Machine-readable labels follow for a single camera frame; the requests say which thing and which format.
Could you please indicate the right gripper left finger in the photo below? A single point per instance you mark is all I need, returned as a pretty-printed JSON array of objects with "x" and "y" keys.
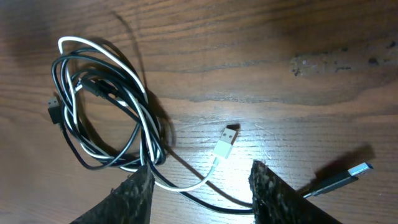
[{"x": 130, "y": 203}]

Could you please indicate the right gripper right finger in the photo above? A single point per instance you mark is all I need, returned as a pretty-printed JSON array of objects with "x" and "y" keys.
[{"x": 276, "y": 202}]

